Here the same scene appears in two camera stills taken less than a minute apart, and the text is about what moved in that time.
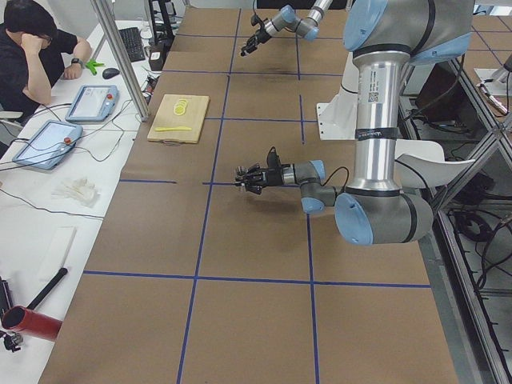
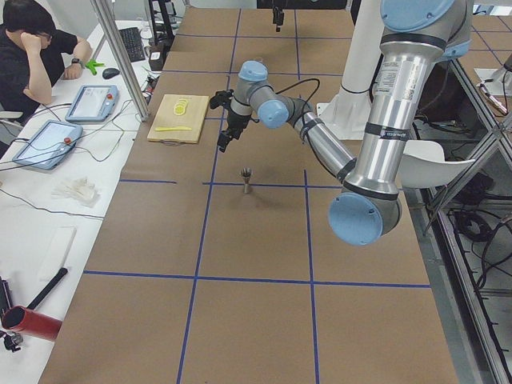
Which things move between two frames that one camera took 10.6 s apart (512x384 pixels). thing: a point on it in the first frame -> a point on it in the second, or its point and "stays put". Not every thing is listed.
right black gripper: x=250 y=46 -> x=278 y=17
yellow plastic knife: x=172 y=129 stays put
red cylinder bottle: x=35 y=324 stays put
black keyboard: x=133 y=43 stays put
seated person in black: x=34 y=56 stays put
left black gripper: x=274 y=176 -> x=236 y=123
